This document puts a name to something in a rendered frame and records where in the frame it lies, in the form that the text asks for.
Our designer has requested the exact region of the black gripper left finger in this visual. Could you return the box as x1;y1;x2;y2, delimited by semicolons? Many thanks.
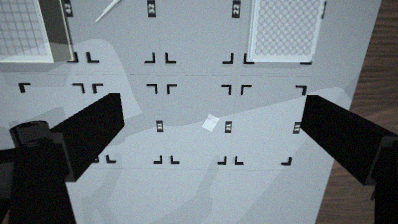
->
0;93;125;224

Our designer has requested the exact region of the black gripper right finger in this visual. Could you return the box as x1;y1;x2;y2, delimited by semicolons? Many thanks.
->
300;95;398;224

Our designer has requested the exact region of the white flat deck plate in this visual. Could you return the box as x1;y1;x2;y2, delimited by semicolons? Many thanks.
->
0;0;382;224

